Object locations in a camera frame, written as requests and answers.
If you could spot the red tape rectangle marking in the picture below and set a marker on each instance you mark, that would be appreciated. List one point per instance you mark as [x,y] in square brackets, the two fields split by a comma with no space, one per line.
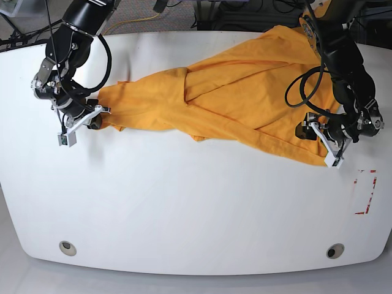
[363,191]

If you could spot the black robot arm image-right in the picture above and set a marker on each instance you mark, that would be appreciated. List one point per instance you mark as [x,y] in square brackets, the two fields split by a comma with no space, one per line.
[326,25]

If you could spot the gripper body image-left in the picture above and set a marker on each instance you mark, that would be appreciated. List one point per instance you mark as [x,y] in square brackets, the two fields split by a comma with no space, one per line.
[72,110]

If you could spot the black tripod stand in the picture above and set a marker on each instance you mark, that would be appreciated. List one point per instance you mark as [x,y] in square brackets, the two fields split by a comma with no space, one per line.
[20,39]

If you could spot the left table grommet hole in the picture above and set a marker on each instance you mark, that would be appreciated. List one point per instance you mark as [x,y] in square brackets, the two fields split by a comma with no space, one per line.
[67,248]

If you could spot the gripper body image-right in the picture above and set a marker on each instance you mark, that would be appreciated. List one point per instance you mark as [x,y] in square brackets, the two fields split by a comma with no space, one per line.
[342,129]

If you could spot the table grommet hole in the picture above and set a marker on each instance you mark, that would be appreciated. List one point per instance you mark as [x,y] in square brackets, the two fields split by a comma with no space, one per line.
[335,251]
[67,248]

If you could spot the orange yellow T-shirt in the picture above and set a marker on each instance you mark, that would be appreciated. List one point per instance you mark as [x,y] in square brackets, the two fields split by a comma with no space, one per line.
[238,94]

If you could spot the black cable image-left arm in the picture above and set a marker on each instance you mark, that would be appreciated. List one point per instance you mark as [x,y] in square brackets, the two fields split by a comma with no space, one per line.
[95,72]

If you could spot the right table grommet hole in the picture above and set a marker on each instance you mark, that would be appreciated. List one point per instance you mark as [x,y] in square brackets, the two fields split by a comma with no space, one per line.
[335,251]

